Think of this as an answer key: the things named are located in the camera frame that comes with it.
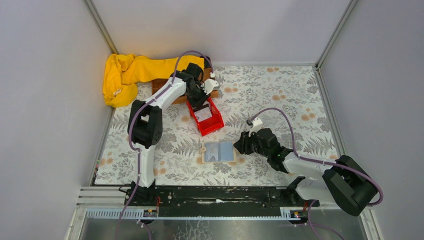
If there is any white VIP card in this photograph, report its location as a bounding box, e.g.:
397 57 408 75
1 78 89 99
193 106 213 123
204 142 219 163

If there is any red plastic bin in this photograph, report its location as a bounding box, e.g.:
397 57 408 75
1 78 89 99
186 98 225 137

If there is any beige card holder wallet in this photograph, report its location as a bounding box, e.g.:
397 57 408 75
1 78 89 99
199 141 237 163

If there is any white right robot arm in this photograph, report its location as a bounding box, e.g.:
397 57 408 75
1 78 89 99
233 128 378 216

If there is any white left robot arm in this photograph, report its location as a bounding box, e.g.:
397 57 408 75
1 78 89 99
127 63 210 199

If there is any wooden compartment tray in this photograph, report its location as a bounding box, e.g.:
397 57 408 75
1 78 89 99
151 67 220 105

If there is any yellow cloth garment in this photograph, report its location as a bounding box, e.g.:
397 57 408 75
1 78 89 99
102 54 205 108

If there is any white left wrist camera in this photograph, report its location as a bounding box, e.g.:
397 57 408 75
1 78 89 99
201 72 220 95

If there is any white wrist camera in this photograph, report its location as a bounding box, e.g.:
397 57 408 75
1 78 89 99
246 117 263 137
201 72 220 95

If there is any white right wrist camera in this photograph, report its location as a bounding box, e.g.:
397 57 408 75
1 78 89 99
246 117 263 137

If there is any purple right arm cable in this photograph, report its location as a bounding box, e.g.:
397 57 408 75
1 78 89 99
246 107 384 240

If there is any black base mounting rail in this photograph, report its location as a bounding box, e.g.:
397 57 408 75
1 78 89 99
124 182 320 218

